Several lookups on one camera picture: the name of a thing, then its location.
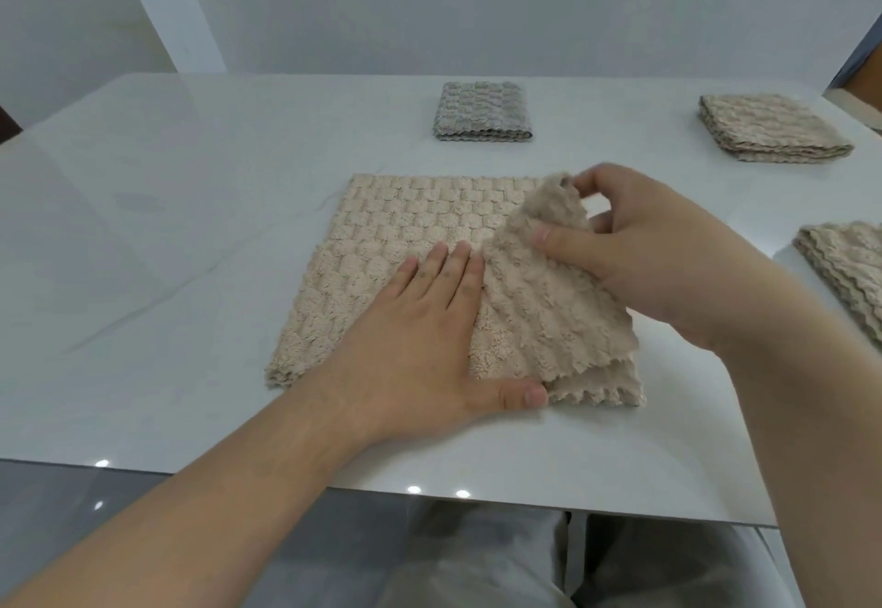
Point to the white marble table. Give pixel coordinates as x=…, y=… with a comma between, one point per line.
x=207, y=215

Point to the person's left hand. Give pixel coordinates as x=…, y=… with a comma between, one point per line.
x=413, y=353

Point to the dark brown door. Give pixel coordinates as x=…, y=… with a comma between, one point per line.
x=8, y=127

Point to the beige waffle towel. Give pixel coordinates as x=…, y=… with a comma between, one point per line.
x=386, y=229
x=851, y=263
x=772, y=129

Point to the person's left forearm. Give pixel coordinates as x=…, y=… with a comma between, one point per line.
x=172, y=532

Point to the blue grey clothing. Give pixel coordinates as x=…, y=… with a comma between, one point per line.
x=858, y=67

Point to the brown sofa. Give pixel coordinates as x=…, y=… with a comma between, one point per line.
x=865, y=98

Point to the person's right hand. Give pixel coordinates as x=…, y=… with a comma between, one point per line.
x=661, y=263

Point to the grey waffle towel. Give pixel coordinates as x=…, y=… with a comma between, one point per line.
x=482, y=111

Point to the person's right forearm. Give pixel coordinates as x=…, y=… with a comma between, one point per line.
x=813, y=421

